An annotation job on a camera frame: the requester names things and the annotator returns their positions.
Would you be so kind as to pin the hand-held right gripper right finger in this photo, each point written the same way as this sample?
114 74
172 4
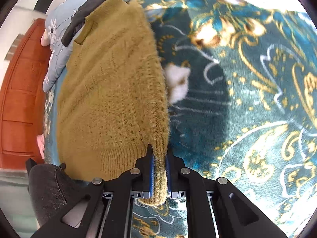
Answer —
169 178

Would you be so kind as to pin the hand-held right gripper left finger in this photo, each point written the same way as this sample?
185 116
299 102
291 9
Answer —
150 176

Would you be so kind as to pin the mustard knitted sweater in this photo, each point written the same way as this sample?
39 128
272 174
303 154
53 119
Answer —
111 91

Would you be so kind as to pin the teal floral blanket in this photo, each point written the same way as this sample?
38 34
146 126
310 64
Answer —
247 104

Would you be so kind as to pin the orange wooden headboard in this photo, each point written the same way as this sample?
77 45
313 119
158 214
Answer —
22 91

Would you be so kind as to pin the pink plush pillow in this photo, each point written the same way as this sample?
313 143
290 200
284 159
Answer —
44 39

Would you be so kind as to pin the dark grey garment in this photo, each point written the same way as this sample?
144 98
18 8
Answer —
81 14

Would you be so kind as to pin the light blue daisy duvet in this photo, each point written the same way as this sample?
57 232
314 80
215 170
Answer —
55 27

